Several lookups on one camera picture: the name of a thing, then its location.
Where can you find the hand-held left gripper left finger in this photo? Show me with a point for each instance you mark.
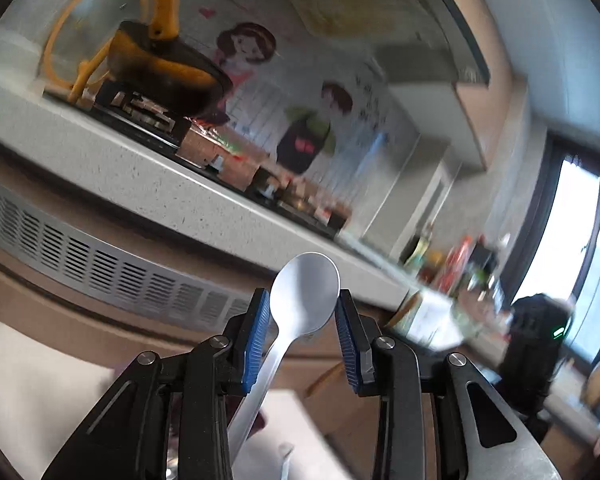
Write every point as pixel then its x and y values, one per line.
pixel 256 345

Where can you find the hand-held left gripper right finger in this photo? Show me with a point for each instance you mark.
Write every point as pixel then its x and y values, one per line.
pixel 347 345

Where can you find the silver metal spoon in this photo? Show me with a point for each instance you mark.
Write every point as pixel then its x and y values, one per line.
pixel 305 290

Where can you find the white green carton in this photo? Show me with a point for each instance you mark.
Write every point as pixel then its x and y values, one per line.
pixel 425 317

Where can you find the window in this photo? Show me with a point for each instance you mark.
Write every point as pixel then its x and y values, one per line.
pixel 545 240

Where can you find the group of condiment bottles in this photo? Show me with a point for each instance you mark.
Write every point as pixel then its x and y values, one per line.
pixel 455 265

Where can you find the grey vent grille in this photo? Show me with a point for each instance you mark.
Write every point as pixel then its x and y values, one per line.
pixel 80 255

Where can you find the black gas stove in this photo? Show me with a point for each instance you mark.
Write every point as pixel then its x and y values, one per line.
pixel 145 115

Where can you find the range hood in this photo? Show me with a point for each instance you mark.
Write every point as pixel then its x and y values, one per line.
pixel 420 60

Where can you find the cartoon wall poster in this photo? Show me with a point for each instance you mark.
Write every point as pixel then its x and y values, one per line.
pixel 305 130

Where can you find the wall cabinet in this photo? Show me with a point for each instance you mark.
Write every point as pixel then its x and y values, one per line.
pixel 475 115

